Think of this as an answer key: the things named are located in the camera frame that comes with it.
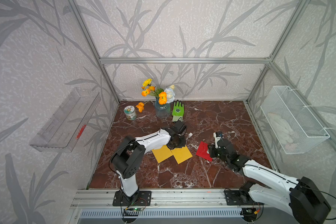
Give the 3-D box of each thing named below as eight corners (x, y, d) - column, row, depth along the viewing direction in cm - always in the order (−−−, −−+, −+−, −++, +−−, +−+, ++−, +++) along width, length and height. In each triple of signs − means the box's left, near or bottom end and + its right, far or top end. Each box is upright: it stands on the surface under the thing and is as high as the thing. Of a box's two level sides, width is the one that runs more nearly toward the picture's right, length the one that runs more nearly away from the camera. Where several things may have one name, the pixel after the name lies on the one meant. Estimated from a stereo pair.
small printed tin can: (126, 120, 110) (122, 113, 103) (128, 113, 115) (125, 105, 108) (135, 120, 110) (132, 113, 103) (137, 113, 115) (134, 105, 108)
